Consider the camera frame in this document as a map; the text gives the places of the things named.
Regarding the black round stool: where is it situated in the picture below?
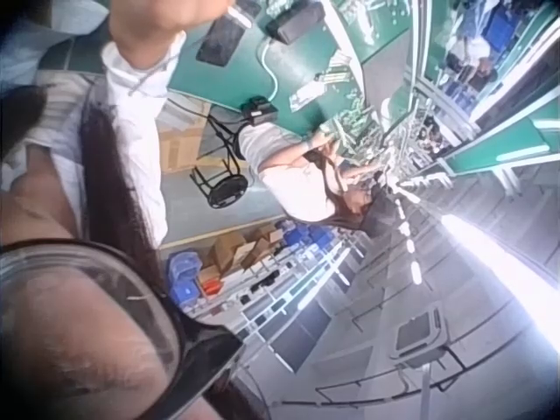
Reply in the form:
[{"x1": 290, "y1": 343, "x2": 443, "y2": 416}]
[{"x1": 189, "y1": 102, "x2": 251, "y2": 209}]

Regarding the shelf rack with boxes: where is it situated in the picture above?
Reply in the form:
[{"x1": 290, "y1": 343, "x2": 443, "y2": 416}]
[{"x1": 164, "y1": 217, "x2": 367, "y2": 355}]

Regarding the black power adapter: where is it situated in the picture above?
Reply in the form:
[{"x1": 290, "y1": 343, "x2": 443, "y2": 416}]
[{"x1": 241, "y1": 95, "x2": 280, "y2": 129}]

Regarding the heap of green circuit boards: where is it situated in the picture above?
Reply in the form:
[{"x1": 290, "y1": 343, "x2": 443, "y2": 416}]
[{"x1": 318, "y1": 99, "x2": 397, "y2": 164}]

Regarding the brown cardboard box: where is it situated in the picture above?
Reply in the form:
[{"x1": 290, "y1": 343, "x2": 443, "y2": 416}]
[{"x1": 156, "y1": 116, "x2": 207, "y2": 172}]

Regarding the green circuit board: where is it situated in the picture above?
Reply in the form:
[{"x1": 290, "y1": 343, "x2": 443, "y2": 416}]
[{"x1": 313, "y1": 51, "x2": 354, "y2": 87}]

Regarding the flat black device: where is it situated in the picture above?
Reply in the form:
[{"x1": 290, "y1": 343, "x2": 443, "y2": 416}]
[{"x1": 194, "y1": 16, "x2": 242, "y2": 67}]

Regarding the white ceiling air conditioner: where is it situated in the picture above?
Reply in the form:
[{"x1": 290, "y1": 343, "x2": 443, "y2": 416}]
[{"x1": 390, "y1": 304, "x2": 452, "y2": 362}]

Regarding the black box device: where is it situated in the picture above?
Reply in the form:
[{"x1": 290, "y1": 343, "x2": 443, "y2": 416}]
[{"x1": 265, "y1": 1, "x2": 326, "y2": 45}]

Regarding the blue plastic crate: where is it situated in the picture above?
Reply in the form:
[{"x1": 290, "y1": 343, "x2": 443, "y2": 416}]
[{"x1": 484, "y1": 3, "x2": 528, "y2": 46}]

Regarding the white cable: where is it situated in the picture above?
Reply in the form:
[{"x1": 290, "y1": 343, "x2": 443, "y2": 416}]
[{"x1": 261, "y1": 36, "x2": 281, "y2": 102}]

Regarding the green workbench with frame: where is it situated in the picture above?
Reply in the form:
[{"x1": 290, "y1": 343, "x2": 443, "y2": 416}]
[{"x1": 437, "y1": 108, "x2": 560, "y2": 185}]

